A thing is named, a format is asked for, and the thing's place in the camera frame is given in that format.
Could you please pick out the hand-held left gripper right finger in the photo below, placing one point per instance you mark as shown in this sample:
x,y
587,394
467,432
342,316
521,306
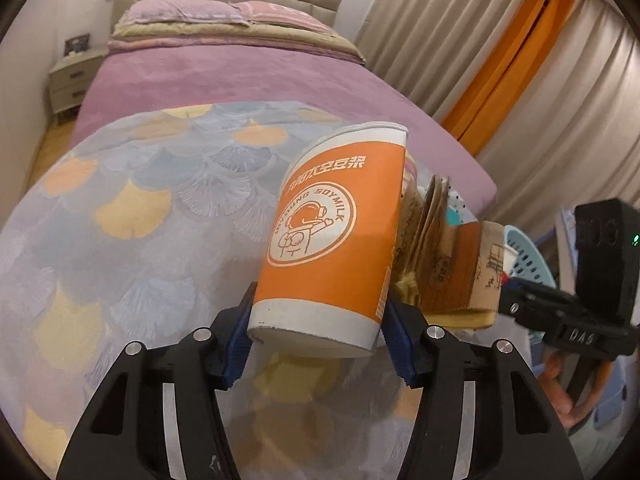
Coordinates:
x,y
400,342

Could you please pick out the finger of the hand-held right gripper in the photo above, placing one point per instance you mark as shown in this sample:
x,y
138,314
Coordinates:
x,y
525,297

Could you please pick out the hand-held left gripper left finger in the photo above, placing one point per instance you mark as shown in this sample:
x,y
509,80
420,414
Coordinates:
x,y
239,345

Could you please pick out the light blue plastic basket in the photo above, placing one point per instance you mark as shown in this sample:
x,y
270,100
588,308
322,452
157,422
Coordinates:
x,y
530,260

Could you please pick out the orange paper cup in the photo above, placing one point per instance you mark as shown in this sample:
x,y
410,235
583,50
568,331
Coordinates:
x,y
325,250

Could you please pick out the person's right hand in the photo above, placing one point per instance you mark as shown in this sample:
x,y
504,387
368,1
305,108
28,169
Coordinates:
x,y
560,390

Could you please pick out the white teal printed packet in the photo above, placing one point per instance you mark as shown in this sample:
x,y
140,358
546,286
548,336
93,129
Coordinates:
x,y
457,207

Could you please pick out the beige curtain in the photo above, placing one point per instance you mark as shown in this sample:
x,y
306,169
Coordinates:
x,y
440,25
575,125

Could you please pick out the scallop print table cloth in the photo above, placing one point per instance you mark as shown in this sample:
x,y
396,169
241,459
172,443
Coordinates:
x,y
125,260

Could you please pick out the orange curtain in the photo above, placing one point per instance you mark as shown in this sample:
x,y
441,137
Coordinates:
x,y
515,60

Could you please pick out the purple bed blanket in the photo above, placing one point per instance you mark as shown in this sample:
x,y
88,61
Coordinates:
x,y
225,80

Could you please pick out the beige folded quilt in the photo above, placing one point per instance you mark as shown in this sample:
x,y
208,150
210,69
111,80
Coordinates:
x,y
280,40

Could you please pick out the grey nightstand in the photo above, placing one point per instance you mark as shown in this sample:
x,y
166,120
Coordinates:
x,y
72,82

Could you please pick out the pink pillow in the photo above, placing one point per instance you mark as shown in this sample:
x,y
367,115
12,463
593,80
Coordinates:
x,y
285,15

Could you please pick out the purple pillow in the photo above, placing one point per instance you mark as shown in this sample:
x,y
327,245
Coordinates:
x,y
180,10

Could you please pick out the small picture frame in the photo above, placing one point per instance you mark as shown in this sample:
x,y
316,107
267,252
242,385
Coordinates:
x,y
77,44

